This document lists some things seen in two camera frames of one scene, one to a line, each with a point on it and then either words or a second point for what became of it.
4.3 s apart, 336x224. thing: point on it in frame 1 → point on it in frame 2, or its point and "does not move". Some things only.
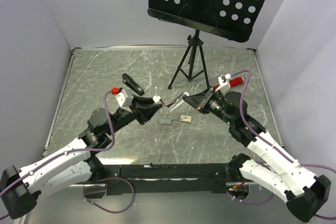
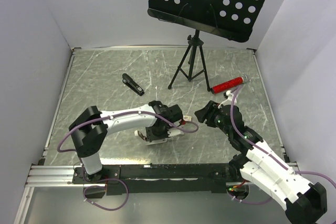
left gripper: x=144 y=108 → x=150 y=137
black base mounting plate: x=167 y=179 does not move
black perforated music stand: x=224 y=4 does not move
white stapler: x=174 y=104 → x=171 y=132
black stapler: x=132 y=84 does not move
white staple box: x=186 y=118 does not move
